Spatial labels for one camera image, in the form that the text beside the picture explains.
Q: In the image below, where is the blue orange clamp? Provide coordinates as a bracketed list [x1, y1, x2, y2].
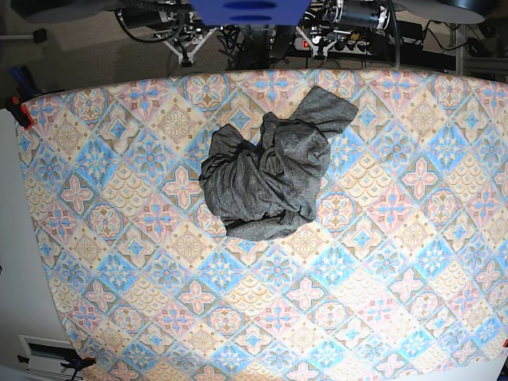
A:
[60, 357, 96, 380]

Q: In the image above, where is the red black clamp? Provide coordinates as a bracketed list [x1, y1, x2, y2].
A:
[5, 96, 33, 130]

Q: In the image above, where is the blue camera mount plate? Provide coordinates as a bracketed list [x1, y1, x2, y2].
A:
[189, 0, 310, 25]

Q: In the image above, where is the grey t-shirt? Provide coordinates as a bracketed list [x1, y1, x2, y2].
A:
[199, 87, 358, 241]

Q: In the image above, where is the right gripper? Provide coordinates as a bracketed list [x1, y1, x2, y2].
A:
[164, 28, 217, 66]

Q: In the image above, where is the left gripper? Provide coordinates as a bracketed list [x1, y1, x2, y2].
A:
[296, 26, 349, 60]

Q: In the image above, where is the white vent panel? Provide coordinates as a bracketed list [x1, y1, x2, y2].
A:
[17, 334, 78, 380]

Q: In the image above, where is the patterned tablecloth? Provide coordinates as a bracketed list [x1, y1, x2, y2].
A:
[17, 69, 507, 380]

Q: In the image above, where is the white power strip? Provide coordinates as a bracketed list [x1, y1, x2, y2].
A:
[294, 36, 370, 55]

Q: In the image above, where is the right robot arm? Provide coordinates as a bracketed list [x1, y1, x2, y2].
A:
[114, 1, 217, 67]

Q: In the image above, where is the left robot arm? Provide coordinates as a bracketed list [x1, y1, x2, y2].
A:
[294, 0, 392, 60]

